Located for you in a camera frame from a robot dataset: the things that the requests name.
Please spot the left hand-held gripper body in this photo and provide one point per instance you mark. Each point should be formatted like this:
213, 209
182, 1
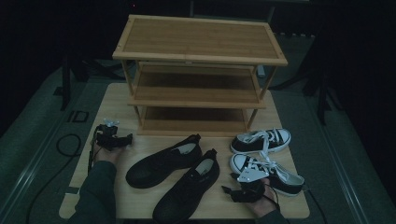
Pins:
107, 138

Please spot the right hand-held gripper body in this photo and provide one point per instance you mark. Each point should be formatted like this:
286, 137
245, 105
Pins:
252, 186

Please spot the black white canvas sneaker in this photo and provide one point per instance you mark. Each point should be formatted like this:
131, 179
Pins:
289, 183
246, 144

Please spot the black mesh lace-up shoe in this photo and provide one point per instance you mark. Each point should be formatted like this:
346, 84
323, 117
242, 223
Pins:
186, 193
155, 168

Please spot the wooden three-tier shoe rack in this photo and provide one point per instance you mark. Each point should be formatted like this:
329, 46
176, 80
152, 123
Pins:
199, 37

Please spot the person's left hand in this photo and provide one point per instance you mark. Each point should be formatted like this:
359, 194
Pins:
107, 155

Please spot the black metal stand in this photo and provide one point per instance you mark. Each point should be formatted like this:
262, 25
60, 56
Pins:
323, 99
65, 81

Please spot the small grey block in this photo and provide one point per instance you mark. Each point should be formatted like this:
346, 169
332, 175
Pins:
261, 71

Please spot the grey metal rail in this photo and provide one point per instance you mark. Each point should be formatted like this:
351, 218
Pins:
344, 174
34, 161

